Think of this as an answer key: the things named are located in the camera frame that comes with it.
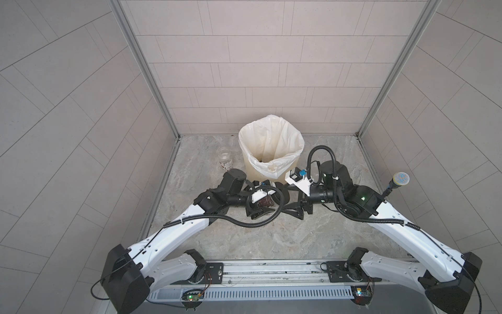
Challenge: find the circuit board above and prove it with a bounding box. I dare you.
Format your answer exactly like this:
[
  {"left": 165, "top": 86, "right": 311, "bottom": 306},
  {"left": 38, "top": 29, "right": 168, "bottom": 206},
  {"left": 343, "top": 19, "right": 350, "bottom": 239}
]
[
  {"left": 181, "top": 289, "right": 204, "bottom": 302},
  {"left": 351, "top": 286, "right": 373, "bottom": 306}
]

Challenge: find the white lid rose tea jar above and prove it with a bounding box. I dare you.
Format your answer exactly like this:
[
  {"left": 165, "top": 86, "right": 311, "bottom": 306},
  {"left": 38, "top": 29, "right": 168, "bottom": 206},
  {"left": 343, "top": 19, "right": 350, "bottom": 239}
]
[{"left": 217, "top": 147, "right": 233, "bottom": 171}]

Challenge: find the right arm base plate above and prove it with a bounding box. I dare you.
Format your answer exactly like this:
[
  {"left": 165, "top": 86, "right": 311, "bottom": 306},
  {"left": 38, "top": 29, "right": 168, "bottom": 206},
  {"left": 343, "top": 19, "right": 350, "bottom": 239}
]
[{"left": 320, "top": 260, "right": 382, "bottom": 283}]

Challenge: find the white trash bag liner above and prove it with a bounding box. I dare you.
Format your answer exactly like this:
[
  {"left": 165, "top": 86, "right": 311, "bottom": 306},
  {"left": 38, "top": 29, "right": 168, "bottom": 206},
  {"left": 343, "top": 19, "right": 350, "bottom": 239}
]
[{"left": 238, "top": 115, "right": 305, "bottom": 162}]

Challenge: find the left circuit board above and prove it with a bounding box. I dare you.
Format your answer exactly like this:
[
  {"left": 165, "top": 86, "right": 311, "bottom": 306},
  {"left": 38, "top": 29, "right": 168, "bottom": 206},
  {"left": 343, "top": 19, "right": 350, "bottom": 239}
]
[{"left": 181, "top": 289, "right": 204, "bottom": 302}]

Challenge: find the right circuit board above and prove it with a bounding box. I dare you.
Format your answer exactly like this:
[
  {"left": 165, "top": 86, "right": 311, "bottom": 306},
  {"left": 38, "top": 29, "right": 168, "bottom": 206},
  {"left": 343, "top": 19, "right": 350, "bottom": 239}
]
[{"left": 351, "top": 286, "right": 373, "bottom": 306}]

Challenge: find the round knob on stalk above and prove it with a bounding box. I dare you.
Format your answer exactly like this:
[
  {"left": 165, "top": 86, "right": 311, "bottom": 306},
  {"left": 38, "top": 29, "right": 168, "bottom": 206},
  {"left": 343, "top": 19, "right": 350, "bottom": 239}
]
[{"left": 382, "top": 171, "right": 410, "bottom": 198}]

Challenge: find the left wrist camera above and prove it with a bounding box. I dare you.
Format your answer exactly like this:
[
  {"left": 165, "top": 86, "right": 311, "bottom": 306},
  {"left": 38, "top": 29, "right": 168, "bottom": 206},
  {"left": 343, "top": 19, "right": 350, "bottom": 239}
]
[{"left": 251, "top": 189, "right": 275, "bottom": 204}]

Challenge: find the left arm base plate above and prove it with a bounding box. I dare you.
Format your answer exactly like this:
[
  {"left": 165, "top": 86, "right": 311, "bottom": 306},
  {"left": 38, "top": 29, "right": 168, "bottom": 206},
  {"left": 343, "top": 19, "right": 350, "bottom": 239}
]
[{"left": 186, "top": 262, "right": 224, "bottom": 285}]

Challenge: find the black lid glass jar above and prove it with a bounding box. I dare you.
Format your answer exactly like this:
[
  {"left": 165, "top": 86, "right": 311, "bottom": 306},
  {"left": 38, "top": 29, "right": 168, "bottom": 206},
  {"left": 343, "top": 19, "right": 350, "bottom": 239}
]
[{"left": 256, "top": 195, "right": 276, "bottom": 208}]

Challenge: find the right black corrugated cable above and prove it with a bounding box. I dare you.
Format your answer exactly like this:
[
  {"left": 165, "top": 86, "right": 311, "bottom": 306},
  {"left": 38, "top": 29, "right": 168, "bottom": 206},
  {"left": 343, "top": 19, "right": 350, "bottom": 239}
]
[{"left": 305, "top": 144, "right": 420, "bottom": 230}]

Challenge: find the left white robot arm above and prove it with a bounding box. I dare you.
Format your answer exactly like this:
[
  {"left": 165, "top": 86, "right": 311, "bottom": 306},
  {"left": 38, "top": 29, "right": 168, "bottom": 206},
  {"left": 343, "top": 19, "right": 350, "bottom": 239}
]
[{"left": 98, "top": 169, "right": 285, "bottom": 313}]

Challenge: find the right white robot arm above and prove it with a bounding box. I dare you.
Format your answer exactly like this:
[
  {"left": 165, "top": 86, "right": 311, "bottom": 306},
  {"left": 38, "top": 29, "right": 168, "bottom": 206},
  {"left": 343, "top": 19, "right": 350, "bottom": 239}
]
[{"left": 285, "top": 161, "right": 482, "bottom": 313}]

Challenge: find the black corrugated cable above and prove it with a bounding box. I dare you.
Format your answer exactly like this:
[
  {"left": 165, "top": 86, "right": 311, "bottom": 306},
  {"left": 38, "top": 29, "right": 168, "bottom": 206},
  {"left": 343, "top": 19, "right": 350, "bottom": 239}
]
[
  {"left": 305, "top": 144, "right": 420, "bottom": 230},
  {"left": 162, "top": 185, "right": 286, "bottom": 229}
]

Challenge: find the aluminium mounting rail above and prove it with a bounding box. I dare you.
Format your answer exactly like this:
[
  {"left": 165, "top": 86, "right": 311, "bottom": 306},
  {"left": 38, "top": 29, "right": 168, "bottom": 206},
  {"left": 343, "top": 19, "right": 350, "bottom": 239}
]
[{"left": 107, "top": 256, "right": 438, "bottom": 289}]

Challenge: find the beige ribbed trash bin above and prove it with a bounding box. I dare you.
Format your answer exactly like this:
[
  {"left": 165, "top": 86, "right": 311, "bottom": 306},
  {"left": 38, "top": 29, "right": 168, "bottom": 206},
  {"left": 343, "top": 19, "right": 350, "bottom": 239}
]
[{"left": 244, "top": 157, "right": 299, "bottom": 184}]

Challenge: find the left black corrugated cable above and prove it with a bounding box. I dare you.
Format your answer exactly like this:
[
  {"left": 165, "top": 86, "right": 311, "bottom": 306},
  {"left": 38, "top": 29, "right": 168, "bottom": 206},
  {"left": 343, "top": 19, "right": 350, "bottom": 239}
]
[{"left": 162, "top": 185, "right": 286, "bottom": 229}]

